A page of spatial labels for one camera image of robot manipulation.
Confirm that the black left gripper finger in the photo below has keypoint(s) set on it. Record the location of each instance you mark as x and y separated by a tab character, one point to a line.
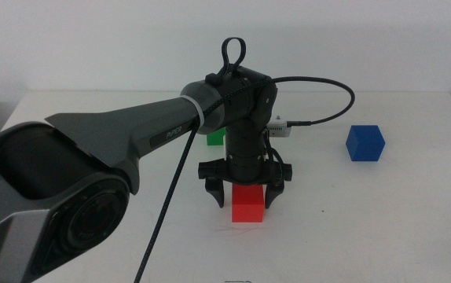
272	194
215	192

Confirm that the red cube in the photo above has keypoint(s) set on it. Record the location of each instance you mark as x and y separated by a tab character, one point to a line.
248	206

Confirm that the green cube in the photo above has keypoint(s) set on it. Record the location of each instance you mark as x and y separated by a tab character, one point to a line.
215	138

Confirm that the blue cube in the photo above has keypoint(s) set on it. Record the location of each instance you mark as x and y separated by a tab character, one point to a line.
365	143

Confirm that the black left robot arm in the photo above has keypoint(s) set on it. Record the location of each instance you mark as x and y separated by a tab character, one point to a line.
123	129

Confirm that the white zip tie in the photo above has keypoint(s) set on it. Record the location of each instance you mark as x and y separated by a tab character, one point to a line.
197	108

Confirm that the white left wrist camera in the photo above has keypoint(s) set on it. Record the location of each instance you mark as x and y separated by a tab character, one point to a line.
278	127

